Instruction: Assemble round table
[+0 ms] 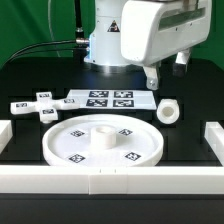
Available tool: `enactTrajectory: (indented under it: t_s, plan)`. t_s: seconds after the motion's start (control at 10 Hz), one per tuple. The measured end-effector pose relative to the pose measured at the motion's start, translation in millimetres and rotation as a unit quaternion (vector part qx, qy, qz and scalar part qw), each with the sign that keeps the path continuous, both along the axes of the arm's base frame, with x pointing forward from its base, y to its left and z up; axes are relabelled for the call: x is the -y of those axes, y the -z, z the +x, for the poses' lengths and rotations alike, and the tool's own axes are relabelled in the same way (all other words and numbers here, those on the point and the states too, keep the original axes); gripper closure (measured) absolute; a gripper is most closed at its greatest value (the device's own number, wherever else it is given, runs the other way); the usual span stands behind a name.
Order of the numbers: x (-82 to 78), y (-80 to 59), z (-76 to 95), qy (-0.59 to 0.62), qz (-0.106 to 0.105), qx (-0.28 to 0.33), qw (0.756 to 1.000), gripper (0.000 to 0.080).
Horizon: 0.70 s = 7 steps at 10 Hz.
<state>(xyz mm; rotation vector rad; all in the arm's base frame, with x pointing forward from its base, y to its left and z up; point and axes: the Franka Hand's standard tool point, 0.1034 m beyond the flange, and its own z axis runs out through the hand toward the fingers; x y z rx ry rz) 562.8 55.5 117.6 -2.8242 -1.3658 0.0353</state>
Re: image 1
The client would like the white marker sheet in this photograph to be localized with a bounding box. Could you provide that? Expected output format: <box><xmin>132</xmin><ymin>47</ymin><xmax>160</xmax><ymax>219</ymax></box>
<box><xmin>68</xmin><ymin>90</ymin><xmax>157</xmax><ymax>110</ymax></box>

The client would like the black cable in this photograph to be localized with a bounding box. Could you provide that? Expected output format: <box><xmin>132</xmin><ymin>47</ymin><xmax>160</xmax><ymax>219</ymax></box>
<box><xmin>13</xmin><ymin>47</ymin><xmax>88</xmax><ymax>59</ymax></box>
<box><xmin>6</xmin><ymin>39</ymin><xmax>90</xmax><ymax>64</ymax></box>

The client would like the white left fence block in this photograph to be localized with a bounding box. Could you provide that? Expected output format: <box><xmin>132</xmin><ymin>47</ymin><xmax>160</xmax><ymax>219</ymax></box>
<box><xmin>0</xmin><ymin>120</ymin><xmax>13</xmax><ymax>154</ymax></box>

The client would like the black cable lower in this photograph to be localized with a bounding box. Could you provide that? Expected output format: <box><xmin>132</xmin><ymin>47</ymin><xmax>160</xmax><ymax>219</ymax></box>
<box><xmin>13</xmin><ymin>47</ymin><xmax>88</xmax><ymax>59</ymax></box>

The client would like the white front fence rail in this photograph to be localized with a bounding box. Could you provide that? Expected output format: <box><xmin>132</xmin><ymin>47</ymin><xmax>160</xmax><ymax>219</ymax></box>
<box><xmin>0</xmin><ymin>165</ymin><xmax>224</xmax><ymax>194</ymax></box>

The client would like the white right fence block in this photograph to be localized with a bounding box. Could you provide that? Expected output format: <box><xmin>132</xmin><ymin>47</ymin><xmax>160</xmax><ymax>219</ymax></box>
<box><xmin>204</xmin><ymin>122</ymin><xmax>224</xmax><ymax>167</ymax></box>

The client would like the white round table top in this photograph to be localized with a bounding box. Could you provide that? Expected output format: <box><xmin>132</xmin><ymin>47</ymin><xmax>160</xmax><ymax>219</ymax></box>
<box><xmin>42</xmin><ymin>114</ymin><xmax>164</xmax><ymax>168</ymax></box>

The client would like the black cable upper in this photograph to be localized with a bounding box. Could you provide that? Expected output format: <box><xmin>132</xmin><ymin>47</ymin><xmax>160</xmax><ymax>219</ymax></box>
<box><xmin>6</xmin><ymin>39</ymin><xmax>90</xmax><ymax>64</ymax></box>

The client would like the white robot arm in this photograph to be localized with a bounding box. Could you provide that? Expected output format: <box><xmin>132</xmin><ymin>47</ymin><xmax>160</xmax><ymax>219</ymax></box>
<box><xmin>85</xmin><ymin>0</ymin><xmax>212</xmax><ymax>90</ymax></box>

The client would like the black vertical pole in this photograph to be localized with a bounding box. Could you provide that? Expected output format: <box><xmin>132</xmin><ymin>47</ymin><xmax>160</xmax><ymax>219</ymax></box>
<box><xmin>74</xmin><ymin>0</ymin><xmax>84</xmax><ymax>63</ymax></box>

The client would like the white fence block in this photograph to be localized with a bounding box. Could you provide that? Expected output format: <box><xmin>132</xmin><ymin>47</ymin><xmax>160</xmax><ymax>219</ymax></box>
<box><xmin>0</xmin><ymin>120</ymin><xmax>13</xmax><ymax>154</ymax></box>
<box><xmin>204</xmin><ymin>122</ymin><xmax>224</xmax><ymax>167</ymax></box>

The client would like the white cross-shaped table base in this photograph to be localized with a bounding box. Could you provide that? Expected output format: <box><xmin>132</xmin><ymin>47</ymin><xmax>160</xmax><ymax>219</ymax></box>
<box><xmin>10</xmin><ymin>92</ymin><xmax>80</xmax><ymax>124</ymax></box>

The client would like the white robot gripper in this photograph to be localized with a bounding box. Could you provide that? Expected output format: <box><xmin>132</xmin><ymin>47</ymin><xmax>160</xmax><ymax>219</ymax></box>
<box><xmin>121</xmin><ymin>0</ymin><xmax>212</xmax><ymax>90</ymax></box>

